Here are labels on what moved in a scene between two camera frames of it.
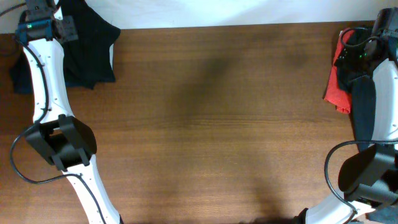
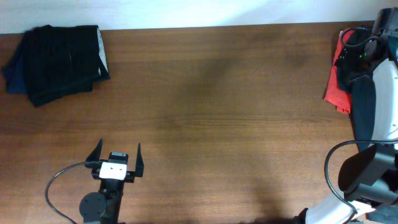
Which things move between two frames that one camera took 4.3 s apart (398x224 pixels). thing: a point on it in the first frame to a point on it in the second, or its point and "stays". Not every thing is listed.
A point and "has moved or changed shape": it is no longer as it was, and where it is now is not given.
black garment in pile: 354,75 stays
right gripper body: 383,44 stays
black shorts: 87,59 has moved or changed shape
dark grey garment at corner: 385,214 stays
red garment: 336,94 stays
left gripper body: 69,23 to 130,177
